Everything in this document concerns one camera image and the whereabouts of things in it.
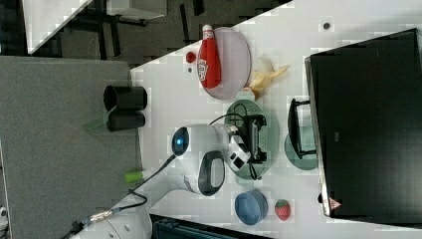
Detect black microwave oven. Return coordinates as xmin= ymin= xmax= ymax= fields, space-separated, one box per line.
xmin=305 ymin=28 xmax=422 ymax=228

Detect blue bowl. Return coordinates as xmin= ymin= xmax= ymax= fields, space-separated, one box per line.
xmin=235 ymin=190 xmax=269 ymax=226

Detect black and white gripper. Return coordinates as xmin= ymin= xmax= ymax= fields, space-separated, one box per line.
xmin=228 ymin=114 xmax=268 ymax=171

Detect red ketchup bottle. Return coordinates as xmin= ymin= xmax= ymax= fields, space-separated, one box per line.
xmin=197 ymin=25 xmax=221 ymax=89

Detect white background table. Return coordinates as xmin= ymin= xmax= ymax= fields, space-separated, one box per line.
xmin=21 ymin=0 xmax=93 ymax=54

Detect black cylinder upper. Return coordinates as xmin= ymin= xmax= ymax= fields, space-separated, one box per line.
xmin=104 ymin=86 xmax=147 ymax=111

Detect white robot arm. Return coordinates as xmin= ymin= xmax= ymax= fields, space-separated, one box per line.
xmin=69 ymin=113 xmax=267 ymax=239

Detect red toy strawberry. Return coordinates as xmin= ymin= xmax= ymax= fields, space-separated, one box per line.
xmin=275 ymin=199 xmax=291 ymax=221

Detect peeled toy banana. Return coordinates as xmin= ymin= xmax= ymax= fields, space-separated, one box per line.
xmin=249 ymin=57 xmax=289 ymax=98

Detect small red round piece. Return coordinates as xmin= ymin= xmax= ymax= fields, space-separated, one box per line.
xmin=185 ymin=52 xmax=196 ymax=64

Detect green plastic strainer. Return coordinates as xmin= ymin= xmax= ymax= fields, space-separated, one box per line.
xmin=224 ymin=91 xmax=280 ymax=181

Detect grey round plate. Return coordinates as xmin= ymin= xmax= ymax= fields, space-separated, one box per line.
xmin=204 ymin=27 xmax=251 ymax=100

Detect green marker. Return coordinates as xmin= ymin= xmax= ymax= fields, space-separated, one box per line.
xmin=124 ymin=171 xmax=145 ymax=183

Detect black cylinder lower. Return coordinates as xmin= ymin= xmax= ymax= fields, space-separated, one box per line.
xmin=106 ymin=112 xmax=145 ymax=131

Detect grey partition panel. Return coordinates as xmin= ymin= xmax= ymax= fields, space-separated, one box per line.
xmin=0 ymin=57 xmax=139 ymax=239

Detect black cylinder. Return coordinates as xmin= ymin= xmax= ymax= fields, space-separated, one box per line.
xmin=106 ymin=112 xmax=145 ymax=131
xmin=104 ymin=86 xmax=147 ymax=111

